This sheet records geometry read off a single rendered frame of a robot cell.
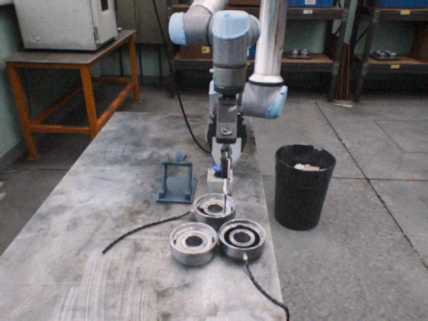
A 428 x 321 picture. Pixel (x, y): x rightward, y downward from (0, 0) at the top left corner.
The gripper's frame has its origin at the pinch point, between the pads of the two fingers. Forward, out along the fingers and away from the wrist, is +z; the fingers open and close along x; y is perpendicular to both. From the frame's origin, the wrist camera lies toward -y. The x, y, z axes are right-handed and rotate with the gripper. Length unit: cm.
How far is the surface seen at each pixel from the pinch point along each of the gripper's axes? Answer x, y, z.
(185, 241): 8.0, -17.1, 10.3
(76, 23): 117, 190, -6
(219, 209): 1.2, -2.8, 11.8
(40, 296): 33.9, -32.1, 12.9
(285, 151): -32, 118, 54
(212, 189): 3.9, 6.1, 11.3
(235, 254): -3.3, -20.0, 10.8
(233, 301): -3.1, -30.2, 13.0
